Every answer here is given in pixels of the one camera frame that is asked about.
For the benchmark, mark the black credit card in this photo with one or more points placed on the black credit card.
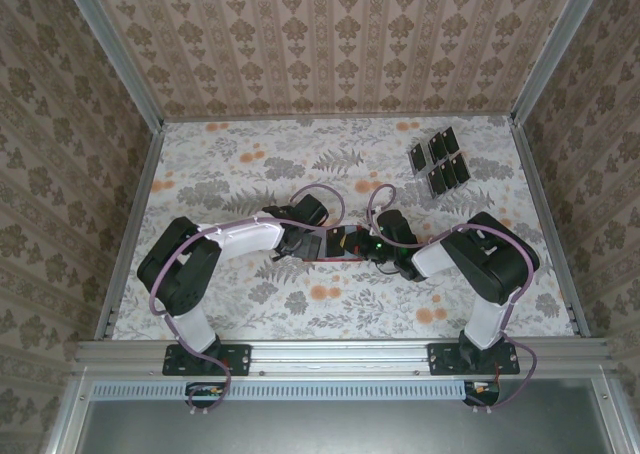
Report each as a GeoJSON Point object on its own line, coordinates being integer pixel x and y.
{"type": "Point", "coordinates": [460, 167]}
{"type": "Point", "coordinates": [450, 139]}
{"type": "Point", "coordinates": [336, 239]}
{"type": "Point", "coordinates": [418, 157]}
{"type": "Point", "coordinates": [437, 145]}
{"type": "Point", "coordinates": [448, 173]}
{"type": "Point", "coordinates": [436, 180]}

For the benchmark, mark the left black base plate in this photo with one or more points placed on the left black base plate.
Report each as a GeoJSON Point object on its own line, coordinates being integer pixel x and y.
{"type": "Point", "coordinates": [240, 359]}

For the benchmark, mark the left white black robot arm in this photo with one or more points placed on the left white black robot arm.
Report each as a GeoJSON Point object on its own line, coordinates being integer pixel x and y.
{"type": "Point", "coordinates": [250, 236]}

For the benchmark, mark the aluminium corner post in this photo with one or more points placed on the aluminium corner post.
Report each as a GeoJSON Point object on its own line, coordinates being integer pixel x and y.
{"type": "Point", "coordinates": [555, 49]}
{"type": "Point", "coordinates": [114, 49]}

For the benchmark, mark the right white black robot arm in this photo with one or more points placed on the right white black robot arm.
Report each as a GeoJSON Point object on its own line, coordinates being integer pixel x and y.
{"type": "Point", "coordinates": [482, 324]}

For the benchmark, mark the aluminium side rail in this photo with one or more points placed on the aluminium side rail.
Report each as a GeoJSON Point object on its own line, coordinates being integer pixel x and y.
{"type": "Point", "coordinates": [548, 224]}
{"type": "Point", "coordinates": [145, 174]}

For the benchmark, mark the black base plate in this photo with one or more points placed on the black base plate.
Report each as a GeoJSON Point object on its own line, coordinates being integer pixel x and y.
{"type": "Point", "coordinates": [240, 359]}
{"type": "Point", "coordinates": [440, 359]}

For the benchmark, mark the group of black cartridges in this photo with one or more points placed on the group of black cartridges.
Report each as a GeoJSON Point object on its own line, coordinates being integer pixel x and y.
{"type": "Point", "coordinates": [416, 174]}

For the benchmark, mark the red card holder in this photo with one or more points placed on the red card holder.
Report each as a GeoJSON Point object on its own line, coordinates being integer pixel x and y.
{"type": "Point", "coordinates": [332, 259]}

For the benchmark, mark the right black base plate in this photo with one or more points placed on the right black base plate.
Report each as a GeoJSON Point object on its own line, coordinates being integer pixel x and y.
{"type": "Point", "coordinates": [440, 359]}

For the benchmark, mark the thin aluminium edge rail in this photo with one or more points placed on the thin aluminium edge rail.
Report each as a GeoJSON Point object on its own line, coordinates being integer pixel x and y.
{"type": "Point", "coordinates": [340, 118]}

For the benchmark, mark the grey metal sheet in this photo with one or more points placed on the grey metal sheet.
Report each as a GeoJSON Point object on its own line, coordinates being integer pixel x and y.
{"type": "Point", "coordinates": [325, 429]}

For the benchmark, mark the floral table covering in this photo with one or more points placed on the floral table covering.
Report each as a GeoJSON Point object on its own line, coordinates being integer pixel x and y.
{"type": "Point", "coordinates": [350, 299]}

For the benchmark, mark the wide aluminium mounting rail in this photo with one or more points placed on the wide aluminium mounting rail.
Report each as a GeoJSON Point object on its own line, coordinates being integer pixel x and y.
{"type": "Point", "coordinates": [340, 356]}

